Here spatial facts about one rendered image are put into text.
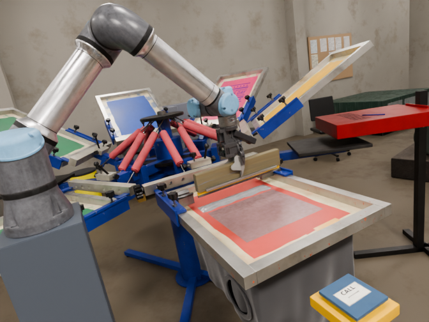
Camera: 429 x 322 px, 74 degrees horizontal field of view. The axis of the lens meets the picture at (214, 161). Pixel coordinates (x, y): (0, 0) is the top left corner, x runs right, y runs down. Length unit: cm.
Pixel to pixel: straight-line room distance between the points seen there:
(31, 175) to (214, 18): 560
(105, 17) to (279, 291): 93
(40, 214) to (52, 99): 32
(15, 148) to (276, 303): 83
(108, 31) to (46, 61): 442
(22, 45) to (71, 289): 472
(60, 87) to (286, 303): 94
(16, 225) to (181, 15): 533
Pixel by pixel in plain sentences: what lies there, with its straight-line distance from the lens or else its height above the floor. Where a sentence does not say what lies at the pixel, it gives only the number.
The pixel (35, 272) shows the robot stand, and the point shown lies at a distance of 80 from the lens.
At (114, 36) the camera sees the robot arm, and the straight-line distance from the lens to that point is 85.
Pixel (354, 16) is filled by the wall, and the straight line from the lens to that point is 883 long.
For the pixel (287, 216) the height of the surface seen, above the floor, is 96.
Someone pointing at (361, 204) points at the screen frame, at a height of 97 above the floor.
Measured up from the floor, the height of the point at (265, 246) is 96.
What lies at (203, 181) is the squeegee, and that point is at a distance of 112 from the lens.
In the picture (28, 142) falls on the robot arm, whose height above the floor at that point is 140.
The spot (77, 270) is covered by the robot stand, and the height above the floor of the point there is 109.
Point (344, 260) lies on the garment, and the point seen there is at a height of 78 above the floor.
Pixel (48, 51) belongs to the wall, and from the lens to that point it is 528.
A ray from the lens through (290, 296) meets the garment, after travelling 105.
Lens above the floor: 145
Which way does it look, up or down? 15 degrees down
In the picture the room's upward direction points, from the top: 10 degrees counter-clockwise
